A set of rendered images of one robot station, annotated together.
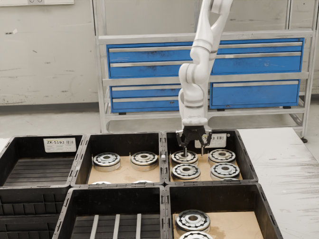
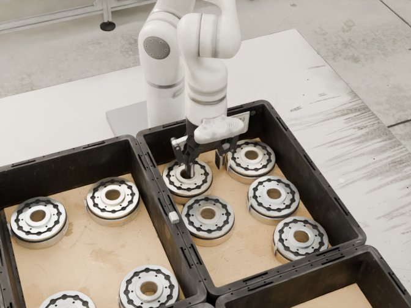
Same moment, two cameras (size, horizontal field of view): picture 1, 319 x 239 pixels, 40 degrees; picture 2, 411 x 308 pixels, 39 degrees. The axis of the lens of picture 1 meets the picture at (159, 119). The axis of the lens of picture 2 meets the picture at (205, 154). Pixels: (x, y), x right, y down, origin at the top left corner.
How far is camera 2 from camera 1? 0.80 m
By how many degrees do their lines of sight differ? 31
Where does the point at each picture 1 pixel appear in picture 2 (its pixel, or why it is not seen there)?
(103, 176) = (47, 261)
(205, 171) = (232, 198)
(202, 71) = (235, 35)
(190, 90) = (203, 70)
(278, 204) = not seen: hidden behind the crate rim
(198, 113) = (221, 109)
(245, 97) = not seen: outside the picture
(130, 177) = (103, 249)
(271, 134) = (271, 51)
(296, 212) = (377, 224)
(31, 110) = not seen: outside the picture
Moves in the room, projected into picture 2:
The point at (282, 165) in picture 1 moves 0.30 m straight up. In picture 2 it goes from (315, 121) to (338, 25)
